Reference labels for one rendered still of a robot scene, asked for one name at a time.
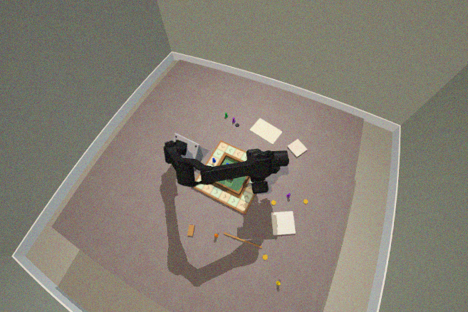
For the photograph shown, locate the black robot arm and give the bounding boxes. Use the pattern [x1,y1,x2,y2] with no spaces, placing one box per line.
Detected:
[163,140,289,187]

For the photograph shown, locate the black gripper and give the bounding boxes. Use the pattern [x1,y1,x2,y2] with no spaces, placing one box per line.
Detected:
[246,149,269,194]

